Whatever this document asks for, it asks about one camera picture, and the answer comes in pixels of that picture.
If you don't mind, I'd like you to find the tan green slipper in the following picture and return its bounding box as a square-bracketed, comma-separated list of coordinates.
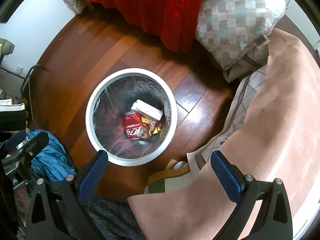
[144, 159, 200, 194]

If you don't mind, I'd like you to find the checkered grey white quilt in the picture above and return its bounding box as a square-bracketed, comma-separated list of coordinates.
[195, 0, 287, 70]

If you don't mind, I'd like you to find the pink table cloth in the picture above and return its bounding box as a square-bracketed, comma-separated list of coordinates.
[127, 27, 320, 240]

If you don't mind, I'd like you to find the beige patterned bed sheet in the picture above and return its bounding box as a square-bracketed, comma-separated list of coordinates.
[65, 0, 87, 14]

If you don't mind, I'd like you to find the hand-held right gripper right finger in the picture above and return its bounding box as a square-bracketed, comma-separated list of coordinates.
[210, 150, 293, 240]

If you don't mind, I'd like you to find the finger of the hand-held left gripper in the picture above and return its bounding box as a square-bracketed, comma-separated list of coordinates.
[1, 131, 50, 167]
[3, 129, 27, 153]

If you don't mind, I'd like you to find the red soda can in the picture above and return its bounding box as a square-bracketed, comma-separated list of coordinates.
[124, 111, 145, 140]

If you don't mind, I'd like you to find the black cable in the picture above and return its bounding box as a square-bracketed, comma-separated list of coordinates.
[21, 64, 47, 120]

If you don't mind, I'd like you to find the olive green bag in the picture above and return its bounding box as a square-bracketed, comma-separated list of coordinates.
[0, 37, 15, 55]

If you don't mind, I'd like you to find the white box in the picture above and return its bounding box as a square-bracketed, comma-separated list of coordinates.
[131, 99, 164, 122]

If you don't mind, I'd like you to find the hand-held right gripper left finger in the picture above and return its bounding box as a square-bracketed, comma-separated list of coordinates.
[26, 150, 109, 240]

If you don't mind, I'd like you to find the black bag cream stripe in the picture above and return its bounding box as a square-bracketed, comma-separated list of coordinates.
[0, 99, 27, 132]

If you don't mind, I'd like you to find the white round trash bin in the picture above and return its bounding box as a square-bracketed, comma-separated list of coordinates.
[85, 67, 178, 167]

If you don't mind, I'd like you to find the white patterned cloth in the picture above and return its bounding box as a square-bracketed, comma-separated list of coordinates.
[186, 65, 269, 173]

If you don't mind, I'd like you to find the blue puffer jacket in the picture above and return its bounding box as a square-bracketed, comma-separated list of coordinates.
[26, 129, 77, 183]

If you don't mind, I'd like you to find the brown snack wrapper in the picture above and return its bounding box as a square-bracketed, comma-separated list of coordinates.
[141, 117, 162, 140]

